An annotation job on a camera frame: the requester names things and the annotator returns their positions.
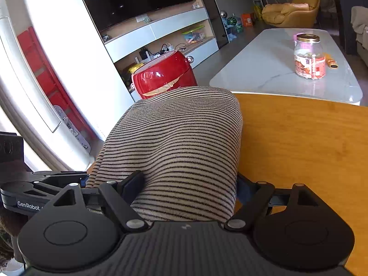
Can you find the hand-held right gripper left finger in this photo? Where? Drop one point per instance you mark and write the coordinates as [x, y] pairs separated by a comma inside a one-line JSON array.
[[133, 185]]

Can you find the yellow lounge chair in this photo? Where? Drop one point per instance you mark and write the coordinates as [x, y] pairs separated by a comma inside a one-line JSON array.
[[306, 3]]

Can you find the black aquarium cabinet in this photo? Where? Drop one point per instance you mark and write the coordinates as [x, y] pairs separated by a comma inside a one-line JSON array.
[[342, 14]]

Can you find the white marble coffee table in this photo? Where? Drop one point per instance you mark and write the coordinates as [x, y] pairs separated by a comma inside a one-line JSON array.
[[258, 72]]

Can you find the watermelon pattern ball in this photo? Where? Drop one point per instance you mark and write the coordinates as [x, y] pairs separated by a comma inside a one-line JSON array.
[[232, 21]]

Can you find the person's left forearm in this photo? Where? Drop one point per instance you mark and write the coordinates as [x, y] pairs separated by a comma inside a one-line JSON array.
[[7, 235]]

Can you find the clear box with green lid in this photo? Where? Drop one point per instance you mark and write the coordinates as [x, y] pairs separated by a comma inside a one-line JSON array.
[[194, 36]]

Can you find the clear jar with gold lid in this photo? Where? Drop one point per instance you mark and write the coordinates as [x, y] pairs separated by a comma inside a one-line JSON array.
[[310, 60]]

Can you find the small orange handheld tool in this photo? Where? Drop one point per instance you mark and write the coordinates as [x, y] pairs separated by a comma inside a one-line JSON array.
[[332, 62]]

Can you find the orange box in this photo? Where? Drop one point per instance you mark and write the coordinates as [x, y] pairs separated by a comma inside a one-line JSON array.
[[247, 20]]

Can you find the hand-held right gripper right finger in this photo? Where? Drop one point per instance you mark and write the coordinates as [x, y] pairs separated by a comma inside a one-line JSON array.
[[244, 189]]

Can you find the red metal rack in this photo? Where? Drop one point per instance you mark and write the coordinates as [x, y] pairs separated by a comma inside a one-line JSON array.
[[43, 72]]

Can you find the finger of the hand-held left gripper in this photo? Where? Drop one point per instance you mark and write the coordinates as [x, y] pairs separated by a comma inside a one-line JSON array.
[[57, 178]]

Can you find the black white striped shirt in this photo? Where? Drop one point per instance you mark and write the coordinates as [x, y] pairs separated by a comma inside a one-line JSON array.
[[178, 149]]

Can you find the yellow armchair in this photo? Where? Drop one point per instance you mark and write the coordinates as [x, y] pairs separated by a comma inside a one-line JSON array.
[[274, 15]]

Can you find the white wall shelf unit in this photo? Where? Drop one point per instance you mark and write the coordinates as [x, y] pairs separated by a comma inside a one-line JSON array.
[[172, 24]]

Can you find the yellow toy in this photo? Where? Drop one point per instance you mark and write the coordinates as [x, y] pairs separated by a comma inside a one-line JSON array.
[[135, 69]]

